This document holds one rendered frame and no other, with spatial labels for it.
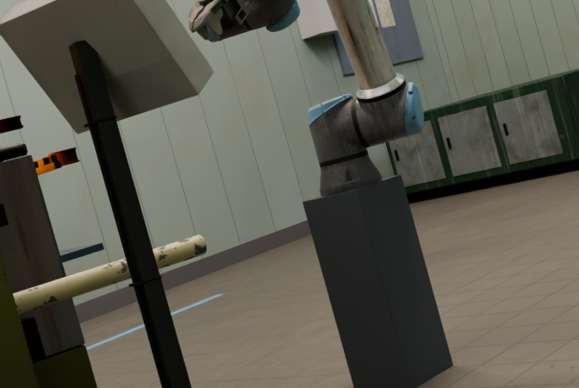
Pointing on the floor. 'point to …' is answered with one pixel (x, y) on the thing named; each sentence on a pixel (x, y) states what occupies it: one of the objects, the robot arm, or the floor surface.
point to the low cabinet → (492, 140)
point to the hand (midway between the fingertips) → (193, 24)
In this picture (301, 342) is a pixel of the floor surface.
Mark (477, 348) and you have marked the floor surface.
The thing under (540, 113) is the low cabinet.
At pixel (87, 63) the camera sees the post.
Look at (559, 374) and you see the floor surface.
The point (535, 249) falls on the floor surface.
